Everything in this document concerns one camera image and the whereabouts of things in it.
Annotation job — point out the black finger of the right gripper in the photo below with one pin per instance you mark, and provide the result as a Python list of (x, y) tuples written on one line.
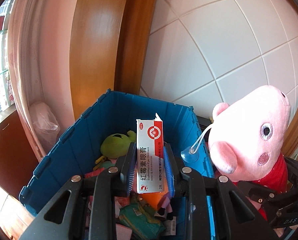
[(259, 192)]

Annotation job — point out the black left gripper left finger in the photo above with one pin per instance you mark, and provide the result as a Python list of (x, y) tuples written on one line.
[(85, 209)]

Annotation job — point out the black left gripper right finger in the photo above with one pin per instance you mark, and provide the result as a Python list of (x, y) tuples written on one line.
[(207, 208)]

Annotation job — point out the pink pig plush toy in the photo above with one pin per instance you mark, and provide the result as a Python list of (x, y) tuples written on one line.
[(246, 138)]

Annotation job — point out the red white ointment box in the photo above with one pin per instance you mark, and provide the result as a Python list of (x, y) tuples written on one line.
[(150, 156)]

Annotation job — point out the blue plastic storage crate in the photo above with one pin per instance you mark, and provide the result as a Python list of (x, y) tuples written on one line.
[(74, 155)]

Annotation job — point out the green snack packet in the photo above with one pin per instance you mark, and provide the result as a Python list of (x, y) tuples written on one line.
[(143, 225)]

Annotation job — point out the green frog plush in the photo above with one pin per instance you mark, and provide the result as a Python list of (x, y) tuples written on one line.
[(116, 145)]

